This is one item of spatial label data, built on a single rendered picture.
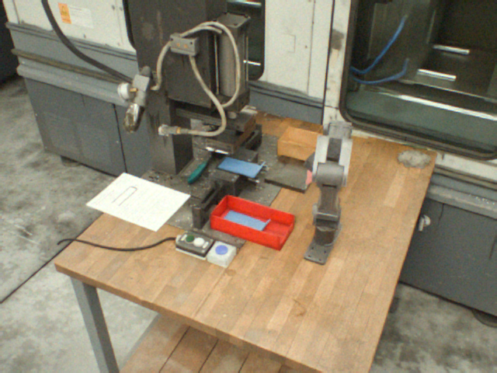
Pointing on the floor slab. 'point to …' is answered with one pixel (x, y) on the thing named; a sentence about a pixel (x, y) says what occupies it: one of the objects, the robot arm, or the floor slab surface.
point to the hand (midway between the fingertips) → (307, 181)
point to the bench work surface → (261, 279)
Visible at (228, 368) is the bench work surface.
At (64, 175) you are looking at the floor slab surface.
